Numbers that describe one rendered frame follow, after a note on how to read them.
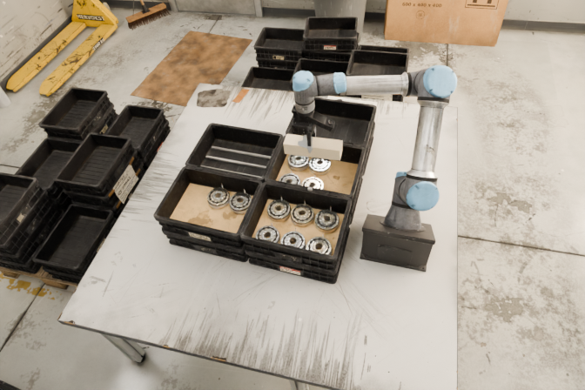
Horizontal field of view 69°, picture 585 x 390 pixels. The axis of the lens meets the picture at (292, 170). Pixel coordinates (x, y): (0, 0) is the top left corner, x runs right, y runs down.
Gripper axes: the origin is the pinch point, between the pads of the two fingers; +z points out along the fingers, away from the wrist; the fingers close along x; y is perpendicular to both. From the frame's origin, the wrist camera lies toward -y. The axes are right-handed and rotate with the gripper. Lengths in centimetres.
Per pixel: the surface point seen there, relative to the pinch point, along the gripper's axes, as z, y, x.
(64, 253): 81, 146, 35
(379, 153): 39, -26, -36
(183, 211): 25, 56, 27
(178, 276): 38, 51, 52
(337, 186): 25.8, -10.1, 0.2
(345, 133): 26.0, -8.0, -34.8
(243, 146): 26, 41, -17
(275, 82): 82, 65, -140
